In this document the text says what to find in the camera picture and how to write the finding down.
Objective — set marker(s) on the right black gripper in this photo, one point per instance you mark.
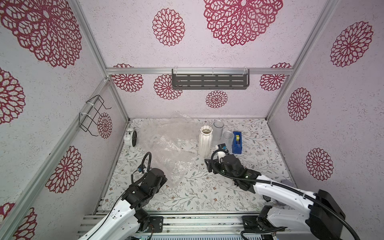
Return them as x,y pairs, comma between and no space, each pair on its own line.
213,165

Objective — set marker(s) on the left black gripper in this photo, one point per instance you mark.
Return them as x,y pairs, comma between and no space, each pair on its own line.
164,180

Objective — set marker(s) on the white ribbed ceramic vase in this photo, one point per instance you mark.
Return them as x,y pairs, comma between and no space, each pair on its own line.
205,141

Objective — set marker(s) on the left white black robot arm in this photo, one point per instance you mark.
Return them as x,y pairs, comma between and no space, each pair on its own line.
127,215

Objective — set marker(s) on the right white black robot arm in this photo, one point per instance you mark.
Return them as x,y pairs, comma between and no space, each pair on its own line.
317,213

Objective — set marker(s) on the blue tape dispenser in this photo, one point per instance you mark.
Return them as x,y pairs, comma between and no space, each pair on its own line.
237,145

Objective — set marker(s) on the front clear glass vase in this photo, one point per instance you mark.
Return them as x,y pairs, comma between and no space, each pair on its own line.
228,137

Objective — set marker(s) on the clear glass vase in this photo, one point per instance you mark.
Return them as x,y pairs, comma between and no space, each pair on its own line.
217,132
228,137

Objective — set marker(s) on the back clear glass vase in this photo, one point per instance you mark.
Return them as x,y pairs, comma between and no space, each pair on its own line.
217,132

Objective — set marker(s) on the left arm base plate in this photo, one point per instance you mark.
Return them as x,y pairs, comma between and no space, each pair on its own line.
153,224

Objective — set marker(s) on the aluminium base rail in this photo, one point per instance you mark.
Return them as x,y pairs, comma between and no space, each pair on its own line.
200,224

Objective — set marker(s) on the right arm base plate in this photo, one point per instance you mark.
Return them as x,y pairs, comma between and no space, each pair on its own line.
252,224

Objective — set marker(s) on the grey slotted wall shelf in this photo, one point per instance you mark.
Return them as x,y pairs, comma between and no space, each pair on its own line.
209,81

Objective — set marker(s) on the black wire wall basket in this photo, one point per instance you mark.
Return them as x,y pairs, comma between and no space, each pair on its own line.
96,121

